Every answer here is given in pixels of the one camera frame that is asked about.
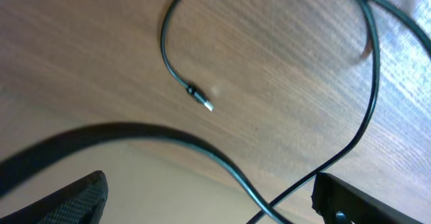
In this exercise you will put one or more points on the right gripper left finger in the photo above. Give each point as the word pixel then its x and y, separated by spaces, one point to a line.
pixel 81 202

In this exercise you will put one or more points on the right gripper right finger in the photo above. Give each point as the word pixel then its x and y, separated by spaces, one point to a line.
pixel 337 201

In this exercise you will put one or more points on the right camera cable black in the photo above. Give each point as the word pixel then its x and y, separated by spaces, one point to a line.
pixel 20 167

